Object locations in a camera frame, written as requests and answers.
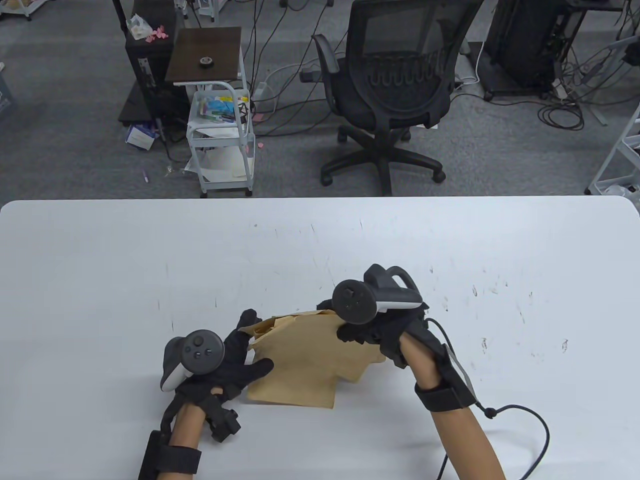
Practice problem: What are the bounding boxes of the person's left hand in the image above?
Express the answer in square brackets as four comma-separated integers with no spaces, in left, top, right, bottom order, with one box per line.
[175,309,275,407]

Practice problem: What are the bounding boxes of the person's right hand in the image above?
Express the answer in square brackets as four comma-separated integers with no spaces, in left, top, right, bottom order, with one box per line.
[316,297,441,369]

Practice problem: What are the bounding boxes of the person's left forearm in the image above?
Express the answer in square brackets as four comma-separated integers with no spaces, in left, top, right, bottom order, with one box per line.
[170,400,217,449]

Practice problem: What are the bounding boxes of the grey left hand controller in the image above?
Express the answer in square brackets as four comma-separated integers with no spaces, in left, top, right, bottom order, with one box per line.
[160,329,225,394]

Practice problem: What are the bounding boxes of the grey hand controller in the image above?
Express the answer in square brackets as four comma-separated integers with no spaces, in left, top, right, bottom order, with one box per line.
[160,329,225,394]
[332,263,424,325]

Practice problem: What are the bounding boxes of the grey right hand controller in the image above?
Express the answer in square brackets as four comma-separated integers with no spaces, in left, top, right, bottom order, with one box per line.
[332,263,424,325]

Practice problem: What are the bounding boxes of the black right sensor box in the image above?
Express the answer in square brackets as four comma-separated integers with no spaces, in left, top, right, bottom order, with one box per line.
[440,345,474,397]

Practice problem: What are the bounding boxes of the black sensor box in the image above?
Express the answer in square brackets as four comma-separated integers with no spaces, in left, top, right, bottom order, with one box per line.
[440,345,474,397]
[138,429,171,480]

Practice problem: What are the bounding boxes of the black left sensor box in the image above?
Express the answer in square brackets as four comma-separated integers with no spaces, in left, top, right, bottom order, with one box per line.
[138,429,171,480]

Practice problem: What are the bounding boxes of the white paper sheets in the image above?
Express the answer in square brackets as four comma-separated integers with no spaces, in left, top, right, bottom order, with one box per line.
[186,149,249,184]

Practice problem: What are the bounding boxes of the black mesh office chair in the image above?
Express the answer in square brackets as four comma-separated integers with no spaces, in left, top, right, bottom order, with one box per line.
[300,0,485,197]

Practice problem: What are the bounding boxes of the white and blue box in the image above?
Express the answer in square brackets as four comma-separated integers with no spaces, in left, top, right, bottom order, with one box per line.
[124,123,157,151]

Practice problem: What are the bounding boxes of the blue packet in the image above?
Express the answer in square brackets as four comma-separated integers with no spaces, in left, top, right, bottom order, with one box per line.
[202,97,236,117]

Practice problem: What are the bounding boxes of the crumpled plastic bag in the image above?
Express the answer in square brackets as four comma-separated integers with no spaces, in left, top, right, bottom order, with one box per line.
[602,183,640,202]

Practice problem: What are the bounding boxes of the black equipment cabinet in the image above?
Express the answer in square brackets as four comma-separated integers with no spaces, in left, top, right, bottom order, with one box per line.
[483,0,587,99]

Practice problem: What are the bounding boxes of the black computer tower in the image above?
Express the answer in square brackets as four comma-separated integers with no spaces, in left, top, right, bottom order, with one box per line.
[124,0,189,126]

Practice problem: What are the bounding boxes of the white cart with brown top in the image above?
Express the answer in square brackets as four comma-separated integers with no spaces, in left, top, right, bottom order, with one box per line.
[165,26,257,198]

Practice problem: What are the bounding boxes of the clear plastic bag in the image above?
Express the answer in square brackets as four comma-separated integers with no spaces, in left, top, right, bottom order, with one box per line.
[127,13,153,40]

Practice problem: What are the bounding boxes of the white stand legs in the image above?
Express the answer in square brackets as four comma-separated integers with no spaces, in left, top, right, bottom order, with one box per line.
[173,0,231,24]

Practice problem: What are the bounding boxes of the white trolley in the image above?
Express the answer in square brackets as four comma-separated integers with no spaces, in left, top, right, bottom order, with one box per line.
[0,0,51,22]

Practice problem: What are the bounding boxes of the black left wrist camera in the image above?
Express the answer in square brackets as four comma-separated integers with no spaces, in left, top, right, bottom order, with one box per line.
[202,394,242,444]

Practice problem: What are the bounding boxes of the black left glove cable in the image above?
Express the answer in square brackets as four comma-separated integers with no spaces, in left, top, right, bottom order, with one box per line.
[159,394,182,437]

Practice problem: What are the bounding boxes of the black glove cable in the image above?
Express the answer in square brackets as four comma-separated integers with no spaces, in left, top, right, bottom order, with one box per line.
[159,394,182,437]
[427,317,550,480]

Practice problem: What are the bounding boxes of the black right wrist strap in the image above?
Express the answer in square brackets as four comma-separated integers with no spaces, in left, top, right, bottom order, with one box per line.
[413,382,476,413]

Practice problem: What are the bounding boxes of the black wrist strap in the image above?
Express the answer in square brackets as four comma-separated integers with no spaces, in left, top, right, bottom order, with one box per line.
[413,382,476,413]
[150,442,202,475]

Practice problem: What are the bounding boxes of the black left wrist strap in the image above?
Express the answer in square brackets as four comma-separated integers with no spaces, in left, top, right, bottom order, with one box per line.
[150,442,202,475]

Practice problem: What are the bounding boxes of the black right glove cable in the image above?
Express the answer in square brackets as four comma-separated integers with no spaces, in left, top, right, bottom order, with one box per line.
[427,317,550,480]

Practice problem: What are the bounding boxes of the coiled black cable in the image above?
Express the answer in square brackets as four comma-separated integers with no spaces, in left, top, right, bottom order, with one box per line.
[537,97,586,132]

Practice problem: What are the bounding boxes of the white metal rack frame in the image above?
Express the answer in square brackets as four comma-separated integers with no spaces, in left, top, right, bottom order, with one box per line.
[585,102,640,197]

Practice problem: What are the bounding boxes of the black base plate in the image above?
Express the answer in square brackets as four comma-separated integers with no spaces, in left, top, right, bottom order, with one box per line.
[118,80,152,126]

